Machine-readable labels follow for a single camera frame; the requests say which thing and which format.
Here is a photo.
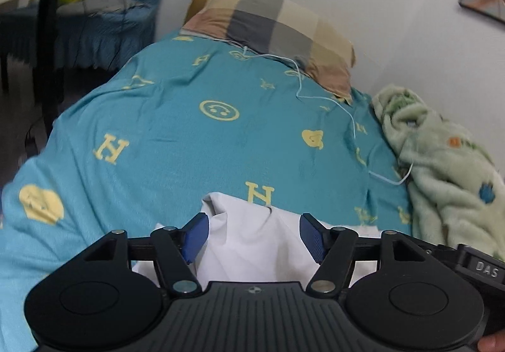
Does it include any grey cloth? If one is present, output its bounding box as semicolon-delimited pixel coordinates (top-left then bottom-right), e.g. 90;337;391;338
57;0;151;18

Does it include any teal printed bed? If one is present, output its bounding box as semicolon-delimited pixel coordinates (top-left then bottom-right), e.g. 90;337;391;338
0;29;415;352

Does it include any pale green fleece blanket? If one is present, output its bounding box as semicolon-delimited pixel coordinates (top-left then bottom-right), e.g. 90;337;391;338
371;84;505;263

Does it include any blue covered chair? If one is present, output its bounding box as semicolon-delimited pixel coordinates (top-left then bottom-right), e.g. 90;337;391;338
0;0;183;73

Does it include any mustard yellow pillow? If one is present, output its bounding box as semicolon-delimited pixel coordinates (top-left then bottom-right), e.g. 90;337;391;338
185;0;214;26

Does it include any white charging cable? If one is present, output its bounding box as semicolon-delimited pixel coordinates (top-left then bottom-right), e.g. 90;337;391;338
236;45;415;186

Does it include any checked pillow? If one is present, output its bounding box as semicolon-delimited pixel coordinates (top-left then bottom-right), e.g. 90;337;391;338
179;0;356;104

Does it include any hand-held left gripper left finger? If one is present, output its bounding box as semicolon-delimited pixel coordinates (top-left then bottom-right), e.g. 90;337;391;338
85;212;210;296

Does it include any white printed t-shirt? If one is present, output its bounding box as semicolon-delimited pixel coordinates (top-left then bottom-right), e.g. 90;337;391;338
132;192;384;286

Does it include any person's right hand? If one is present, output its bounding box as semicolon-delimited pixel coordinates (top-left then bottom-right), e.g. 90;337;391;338
477;331;505;352

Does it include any wooden table with black legs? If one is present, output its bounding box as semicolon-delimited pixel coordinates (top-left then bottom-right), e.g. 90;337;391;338
0;0;68;141

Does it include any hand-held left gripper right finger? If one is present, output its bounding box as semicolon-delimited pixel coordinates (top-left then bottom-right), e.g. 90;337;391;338
299;212;429;296

